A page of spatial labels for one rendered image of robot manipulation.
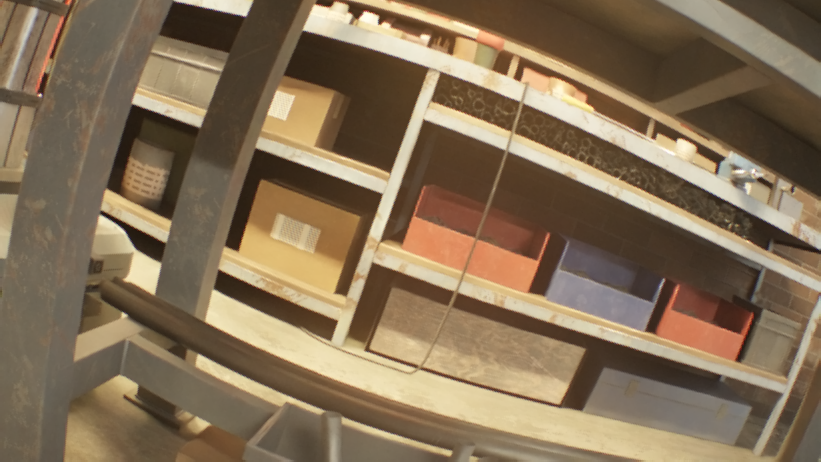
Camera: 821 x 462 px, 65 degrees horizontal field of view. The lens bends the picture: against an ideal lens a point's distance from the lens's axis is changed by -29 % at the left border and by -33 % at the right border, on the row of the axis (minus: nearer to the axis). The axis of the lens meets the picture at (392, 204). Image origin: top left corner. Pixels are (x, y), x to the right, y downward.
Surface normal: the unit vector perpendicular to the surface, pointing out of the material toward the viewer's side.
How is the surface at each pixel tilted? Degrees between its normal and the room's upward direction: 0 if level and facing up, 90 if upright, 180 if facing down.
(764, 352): 90
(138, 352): 90
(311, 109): 90
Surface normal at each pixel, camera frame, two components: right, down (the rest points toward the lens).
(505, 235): -0.10, 0.04
